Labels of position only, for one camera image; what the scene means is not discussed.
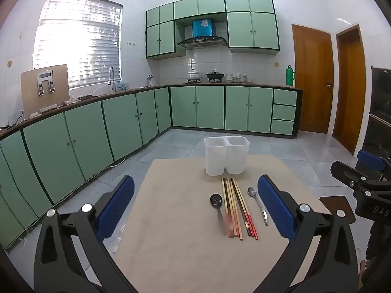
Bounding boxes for white window blinds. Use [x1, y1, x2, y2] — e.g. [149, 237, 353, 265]
[33, 0, 123, 90]

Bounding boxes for plain wooden door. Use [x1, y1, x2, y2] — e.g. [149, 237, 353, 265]
[332, 24, 366, 156]

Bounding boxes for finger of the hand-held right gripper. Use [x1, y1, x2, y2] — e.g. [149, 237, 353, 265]
[331, 160, 391, 198]
[356, 149, 391, 179]

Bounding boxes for white double utensil holder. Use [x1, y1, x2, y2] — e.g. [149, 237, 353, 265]
[204, 136, 250, 177]

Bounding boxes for white power cable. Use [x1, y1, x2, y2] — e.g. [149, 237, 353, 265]
[87, 155, 126, 181]

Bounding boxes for chrome kitchen faucet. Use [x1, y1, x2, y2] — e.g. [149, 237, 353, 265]
[108, 66, 118, 93]

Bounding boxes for person's right forearm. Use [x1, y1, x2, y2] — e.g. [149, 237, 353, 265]
[366, 220, 391, 281]

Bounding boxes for black cooking pot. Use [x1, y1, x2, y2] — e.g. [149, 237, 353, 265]
[206, 70, 226, 82]

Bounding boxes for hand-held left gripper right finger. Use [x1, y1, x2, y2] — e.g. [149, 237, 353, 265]
[253, 175, 359, 293]

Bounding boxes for black spoon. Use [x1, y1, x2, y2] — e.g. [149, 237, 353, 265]
[209, 193, 227, 235]

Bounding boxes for silver metal spoon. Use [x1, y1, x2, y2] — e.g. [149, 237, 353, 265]
[247, 186, 269, 226]

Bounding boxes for cardboard box with water filter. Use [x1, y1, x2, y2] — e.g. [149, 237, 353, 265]
[21, 64, 70, 115]

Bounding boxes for grey metal bracket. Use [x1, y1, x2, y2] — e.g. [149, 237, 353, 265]
[37, 70, 56, 96]

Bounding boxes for green wall cabinets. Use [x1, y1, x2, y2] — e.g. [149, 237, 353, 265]
[145, 0, 281, 59]

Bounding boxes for chopstick with dark red end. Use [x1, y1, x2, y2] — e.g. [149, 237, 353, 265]
[235, 180, 259, 240]
[232, 178, 254, 238]

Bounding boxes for bamboo chopstick red printed end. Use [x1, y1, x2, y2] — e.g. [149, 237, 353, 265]
[227, 178, 236, 238]

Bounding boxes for brown chopstick orange end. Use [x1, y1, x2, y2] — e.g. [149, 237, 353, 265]
[221, 178, 230, 237]

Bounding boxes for green thermos flask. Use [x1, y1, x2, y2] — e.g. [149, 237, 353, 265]
[285, 65, 296, 86]

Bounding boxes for crumpled cloth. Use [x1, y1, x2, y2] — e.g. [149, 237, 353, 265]
[61, 94, 98, 106]

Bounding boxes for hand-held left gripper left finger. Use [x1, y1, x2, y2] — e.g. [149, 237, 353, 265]
[33, 175, 144, 293]

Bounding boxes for brown stool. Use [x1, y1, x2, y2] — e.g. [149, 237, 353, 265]
[319, 195, 356, 220]

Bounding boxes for dark display cabinet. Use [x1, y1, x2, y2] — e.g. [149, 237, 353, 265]
[356, 66, 391, 159]

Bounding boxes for wooden door with handle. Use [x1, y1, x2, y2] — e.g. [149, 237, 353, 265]
[291, 24, 334, 134]

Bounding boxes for green base cabinets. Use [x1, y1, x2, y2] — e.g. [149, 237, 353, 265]
[0, 84, 303, 251]

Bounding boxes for range hood with blue film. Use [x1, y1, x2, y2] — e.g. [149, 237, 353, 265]
[177, 18, 228, 50]

